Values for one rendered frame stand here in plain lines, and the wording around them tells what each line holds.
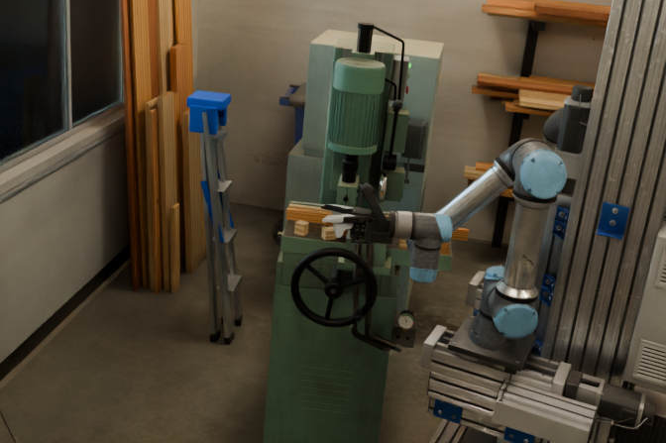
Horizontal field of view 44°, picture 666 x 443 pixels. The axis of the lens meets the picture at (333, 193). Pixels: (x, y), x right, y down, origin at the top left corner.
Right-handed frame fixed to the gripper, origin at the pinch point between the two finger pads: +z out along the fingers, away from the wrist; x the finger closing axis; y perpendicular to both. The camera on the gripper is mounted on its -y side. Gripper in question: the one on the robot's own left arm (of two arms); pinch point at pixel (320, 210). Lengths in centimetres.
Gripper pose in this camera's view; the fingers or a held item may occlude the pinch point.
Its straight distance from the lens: 218.0
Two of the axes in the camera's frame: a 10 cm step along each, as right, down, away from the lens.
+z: -10.0, -0.8, -0.4
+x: -0.2, -2.1, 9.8
